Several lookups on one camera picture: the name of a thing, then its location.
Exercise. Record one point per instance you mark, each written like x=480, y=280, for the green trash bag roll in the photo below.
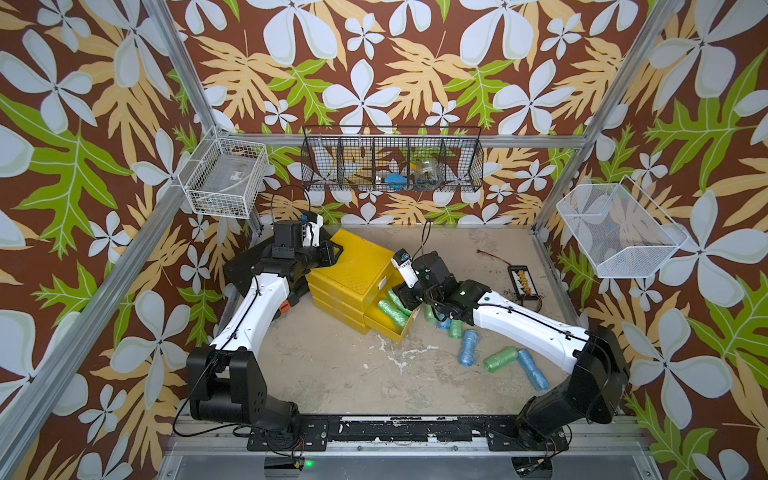
x=500, y=359
x=429, y=313
x=395, y=300
x=398, y=318

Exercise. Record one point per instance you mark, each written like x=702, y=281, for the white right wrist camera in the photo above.
x=402, y=261

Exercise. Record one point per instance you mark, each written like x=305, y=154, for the white wire basket left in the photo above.
x=224, y=175

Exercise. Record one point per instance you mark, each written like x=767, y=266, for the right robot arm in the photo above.
x=597, y=372

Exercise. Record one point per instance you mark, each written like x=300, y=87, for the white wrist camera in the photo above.
x=402, y=261
x=311, y=224

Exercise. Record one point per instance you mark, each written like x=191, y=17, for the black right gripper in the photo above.
x=403, y=292

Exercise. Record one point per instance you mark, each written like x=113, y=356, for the yellow drawer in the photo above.
x=379, y=322

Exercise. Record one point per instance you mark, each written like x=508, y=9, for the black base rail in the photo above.
x=408, y=431

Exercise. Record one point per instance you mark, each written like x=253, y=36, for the black plastic tool case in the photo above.
x=243, y=268

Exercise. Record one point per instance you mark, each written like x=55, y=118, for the black wire basket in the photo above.
x=391, y=159

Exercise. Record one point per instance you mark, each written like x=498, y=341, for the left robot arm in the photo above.
x=227, y=384

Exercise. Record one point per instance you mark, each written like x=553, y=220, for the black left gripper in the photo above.
x=325, y=250

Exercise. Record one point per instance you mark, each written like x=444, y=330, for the yellow plastic drawer cabinet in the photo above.
x=350, y=290

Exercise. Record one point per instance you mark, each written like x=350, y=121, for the white mesh basket right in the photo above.
x=622, y=231

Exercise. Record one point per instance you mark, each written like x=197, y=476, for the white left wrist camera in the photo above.
x=311, y=224

